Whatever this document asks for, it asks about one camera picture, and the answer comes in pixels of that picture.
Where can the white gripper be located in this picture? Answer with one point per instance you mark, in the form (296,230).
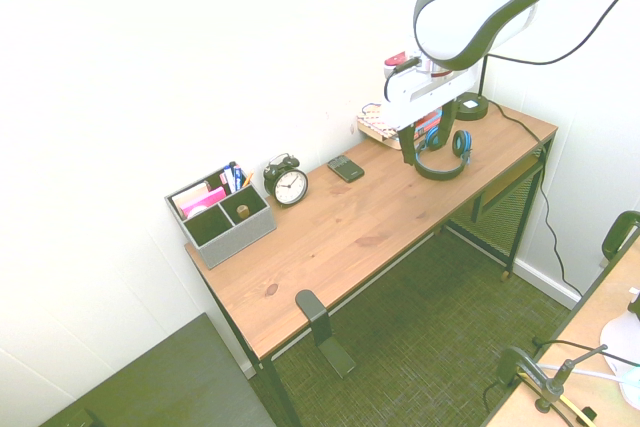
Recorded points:
(420,97)

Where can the black and blue headphones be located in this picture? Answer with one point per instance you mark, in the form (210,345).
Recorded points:
(440,174)

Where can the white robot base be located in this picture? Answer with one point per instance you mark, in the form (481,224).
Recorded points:
(620,337)

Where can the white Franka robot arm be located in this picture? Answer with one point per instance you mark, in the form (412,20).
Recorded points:
(450,22)

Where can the black headphone hanger clamp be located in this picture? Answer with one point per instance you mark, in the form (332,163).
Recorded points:
(320,327)

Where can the stack of books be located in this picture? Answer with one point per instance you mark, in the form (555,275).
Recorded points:
(429,123)

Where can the black twin-bell alarm clock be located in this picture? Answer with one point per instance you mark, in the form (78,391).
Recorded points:
(290,187)

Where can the orange pencil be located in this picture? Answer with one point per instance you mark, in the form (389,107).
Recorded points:
(247,180)

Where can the small wooden cylinder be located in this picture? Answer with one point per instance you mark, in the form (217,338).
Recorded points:
(243,211)

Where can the blue white marker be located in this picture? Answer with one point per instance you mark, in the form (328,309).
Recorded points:
(231,174)

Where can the grey desk organizer box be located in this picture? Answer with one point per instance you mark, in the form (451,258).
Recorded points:
(235,242)

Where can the pink sticky notes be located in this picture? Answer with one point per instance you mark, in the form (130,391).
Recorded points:
(205,201)

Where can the tan notepad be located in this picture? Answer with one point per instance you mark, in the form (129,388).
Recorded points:
(192,194)

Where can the black C-clamp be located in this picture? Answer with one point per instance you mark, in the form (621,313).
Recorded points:
(515,364)

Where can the light wooden table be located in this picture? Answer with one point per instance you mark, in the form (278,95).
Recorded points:
(590,327)

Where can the black jointed stand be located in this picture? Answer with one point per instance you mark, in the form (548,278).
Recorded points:
(554,384)

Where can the yellow black strip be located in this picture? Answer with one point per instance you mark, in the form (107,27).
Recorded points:
(570,404)

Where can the wooden desk with black frame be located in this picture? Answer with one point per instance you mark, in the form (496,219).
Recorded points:
(350,227)

